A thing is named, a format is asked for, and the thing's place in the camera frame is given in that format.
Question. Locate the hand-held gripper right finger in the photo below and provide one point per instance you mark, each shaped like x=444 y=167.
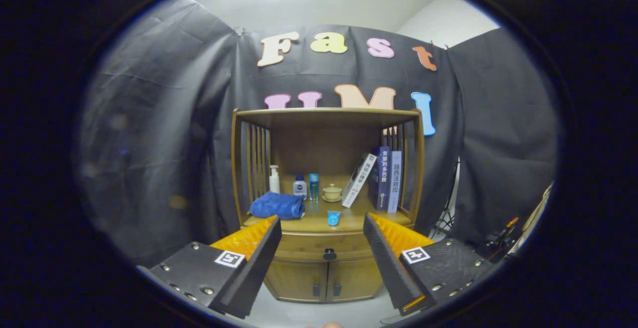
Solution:
x=389 y=268

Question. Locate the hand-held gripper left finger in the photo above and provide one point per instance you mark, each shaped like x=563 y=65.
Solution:
x=259 y=268

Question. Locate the wooden drawer with black knob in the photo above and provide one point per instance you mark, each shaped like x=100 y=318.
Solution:
x=309 y=246

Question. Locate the blue tube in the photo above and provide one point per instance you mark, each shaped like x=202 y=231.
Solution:
x=333 y=218

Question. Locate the wooden cabinet door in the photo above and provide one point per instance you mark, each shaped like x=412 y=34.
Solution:
x=294 y=280
x=354 y=280

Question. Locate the wooden countertop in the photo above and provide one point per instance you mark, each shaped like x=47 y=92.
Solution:
x=349 y=221

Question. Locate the wooden cabinet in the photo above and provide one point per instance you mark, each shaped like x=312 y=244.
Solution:
x=319 y=148

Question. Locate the blue folded towel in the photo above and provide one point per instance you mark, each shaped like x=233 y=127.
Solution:
x=276 y=206

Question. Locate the black tripod stand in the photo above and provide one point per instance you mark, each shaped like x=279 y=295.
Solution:
x=445 y=223

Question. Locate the thin dark navy book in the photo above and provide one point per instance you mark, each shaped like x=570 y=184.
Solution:
x=374 y=188

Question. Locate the white pump bottle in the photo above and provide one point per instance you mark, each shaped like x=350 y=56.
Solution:
x=274 y=183

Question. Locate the pale lavender book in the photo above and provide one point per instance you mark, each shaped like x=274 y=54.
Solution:
x=395 y=181

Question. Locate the white bottle with blue cap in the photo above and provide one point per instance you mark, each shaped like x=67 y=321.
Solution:
x=299 y=188

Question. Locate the dark blue book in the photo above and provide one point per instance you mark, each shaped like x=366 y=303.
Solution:
x=384 y=178

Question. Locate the white leaning book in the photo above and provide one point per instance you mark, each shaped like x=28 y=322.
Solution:
x=360 y=178

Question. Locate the beige lidded teacup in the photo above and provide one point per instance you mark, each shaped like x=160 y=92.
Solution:
x=332 y=193

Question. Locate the clear blue bottle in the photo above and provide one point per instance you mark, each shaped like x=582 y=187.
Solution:
x=314 y=187

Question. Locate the black clamp with orange tip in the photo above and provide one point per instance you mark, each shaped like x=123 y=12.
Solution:
x=503 y=236

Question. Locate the black backdrop cloth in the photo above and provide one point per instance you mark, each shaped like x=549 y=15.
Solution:
x=149 y=143

